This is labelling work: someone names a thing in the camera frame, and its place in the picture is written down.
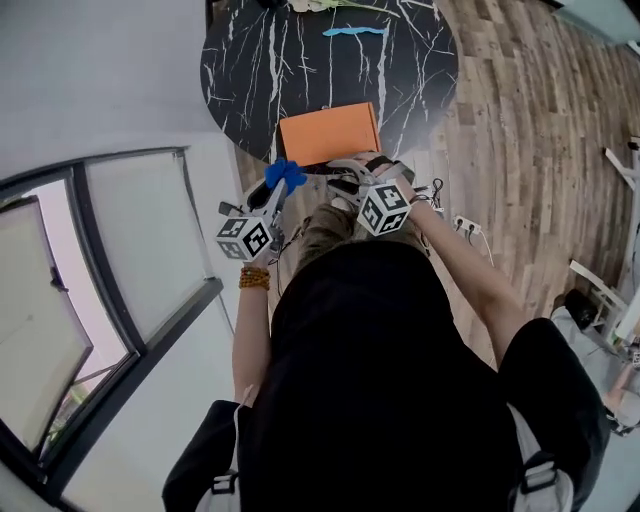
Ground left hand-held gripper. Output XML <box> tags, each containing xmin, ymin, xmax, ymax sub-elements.
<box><xmin>215</xmin><ymin>175</ymin><xmax>290</xmax><ymax>262</ymax></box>

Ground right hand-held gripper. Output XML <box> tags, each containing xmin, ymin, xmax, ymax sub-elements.
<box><xmin>325</xmin><ymin>155</ymin><xmax>416</xmax><ymax>237</ymax></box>

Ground blue cloth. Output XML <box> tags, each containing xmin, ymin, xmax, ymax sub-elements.
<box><xmin>263</xmin><ymin>157</ymin><xmax>307</xmax><ymax>197</ymax></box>

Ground orange box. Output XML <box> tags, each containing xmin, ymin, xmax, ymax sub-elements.
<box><xmin>278</xmin><ymin>101</ymin><xmax>382</xmax><ymax>169</ymax></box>

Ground person's left forearm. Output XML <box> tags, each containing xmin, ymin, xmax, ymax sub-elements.
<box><xmin>232</xmin><ymin>259</ymin><xmax>275</xmax><ymax>406</ymax></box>

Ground person's right forearm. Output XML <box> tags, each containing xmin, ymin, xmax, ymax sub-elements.
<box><xmin>407</xmin><ymin>199</ymin><xmax>530</xmax><ymax>371</ymax></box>

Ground person's camouflage trousers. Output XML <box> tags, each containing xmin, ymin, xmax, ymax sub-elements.
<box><xmin>294</xmin><ymin>199</ymin><xmax>431</xmax><ymax>271</ymax></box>

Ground white power strip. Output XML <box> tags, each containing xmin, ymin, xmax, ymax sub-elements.
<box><xmin>452</xmin><ymin>214</ymin><xmax>482</xmax><ymax>236</ymax></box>

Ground light blue strip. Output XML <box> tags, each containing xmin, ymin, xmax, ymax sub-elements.
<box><xmin>322</xmin><ymin>25</ymin><xmax>389</xmax><ymax>38</ymax></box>

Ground black framed window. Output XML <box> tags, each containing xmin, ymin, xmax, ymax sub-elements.
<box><xmin>0</xmin><ymin>147</ymin><xmax>225</xmax><ymax>501</ymax></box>

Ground white artificial flower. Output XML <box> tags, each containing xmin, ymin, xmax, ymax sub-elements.
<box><xmin>287</xmin><ymin>0</ymin><xmax>401</xmax><ymax>19</ymax></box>

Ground person's black shirt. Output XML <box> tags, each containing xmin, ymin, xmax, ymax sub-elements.
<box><xmin>162</xmin><ymin>239</ymin><xmax>611</xmax><ymax>512</ymax></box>

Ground black waste bin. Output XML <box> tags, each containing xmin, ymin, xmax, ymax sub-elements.
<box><xmin>564</xmin><ymin>289</ymin><xmax>599</xmax><ymax>326</ymax></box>

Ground white desk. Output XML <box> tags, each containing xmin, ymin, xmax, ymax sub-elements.
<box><xmin>569</xmin><ymin>134</ymin><xmax>640</xmax><ymax>346</ymax></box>

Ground orange beaded bracelet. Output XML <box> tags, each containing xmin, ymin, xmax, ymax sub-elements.
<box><xmin>238</xmin><ymin>265</ymin><xmax>271</xmax><ymax>291</ymax></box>

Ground grey shoulder strap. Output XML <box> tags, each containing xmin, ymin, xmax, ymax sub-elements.
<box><xmin>507</xmin><ymin>404</ymin><xmax>576</xmax><ymax>512</ymax></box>
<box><xmin>209</xmin><ymin>399</ymin><xmax>242</xmax><ymax>512</ymax></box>

